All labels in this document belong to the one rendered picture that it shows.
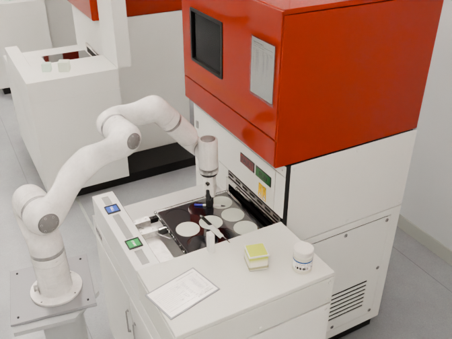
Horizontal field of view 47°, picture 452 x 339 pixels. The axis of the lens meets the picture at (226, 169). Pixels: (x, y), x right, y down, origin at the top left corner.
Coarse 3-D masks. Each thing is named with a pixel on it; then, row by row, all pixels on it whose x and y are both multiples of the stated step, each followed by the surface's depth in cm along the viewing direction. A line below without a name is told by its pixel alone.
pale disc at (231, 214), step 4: (232, 208) 231; (224, 212) 228; (228, 212) 228; (232, 212) 228; (236, 212) 228; (240, 212) 228; (224, 216) 226; (228, 216) 226; (232, 216) 226; (236, 216) 226; (240, 216) 226; (228, 220) 223; (232, 220) 223; (236, 220) 223
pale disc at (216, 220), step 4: (208, 216) 226; (212, 216) 226; (216, 216) 226; (200, 220) 223; (208, 220) 223; (212, 220) 223; (216, 220) 223; (220, 220) 223; (200, 224) 220; (204, 224) 220; (216, 224) 220; (220, 224) 220; (204, 228) 218; (208, 228) 218
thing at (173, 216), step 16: (224, 192) 242; (176, 208) 231; (192, 208) 231; (208, 208) 231; (240, 208) 231; (176, 224) 220; (224, 224) 221; (256, 224) 221; (192, 240) 211; (224, 240) 211
